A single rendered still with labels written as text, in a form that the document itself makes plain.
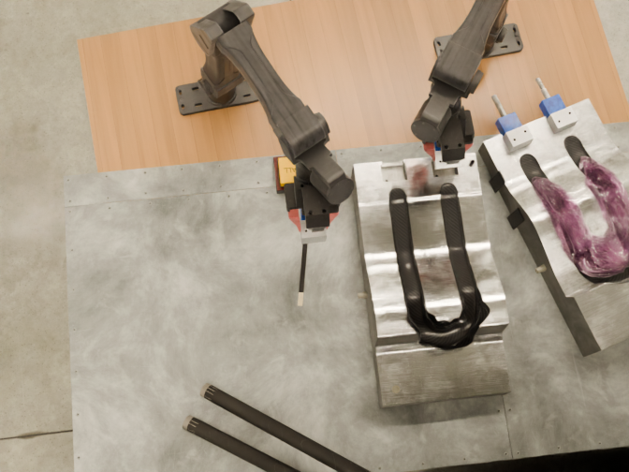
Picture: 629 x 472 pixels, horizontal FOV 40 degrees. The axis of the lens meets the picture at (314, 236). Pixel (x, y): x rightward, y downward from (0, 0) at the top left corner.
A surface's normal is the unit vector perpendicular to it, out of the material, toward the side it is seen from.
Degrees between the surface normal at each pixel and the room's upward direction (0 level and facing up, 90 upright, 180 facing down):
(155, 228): 0
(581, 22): 0
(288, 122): 15
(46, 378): 0
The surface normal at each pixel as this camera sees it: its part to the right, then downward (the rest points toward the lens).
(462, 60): -0.09, -0.04
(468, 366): 0.02, -0.25
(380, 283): -0.04, -0.68
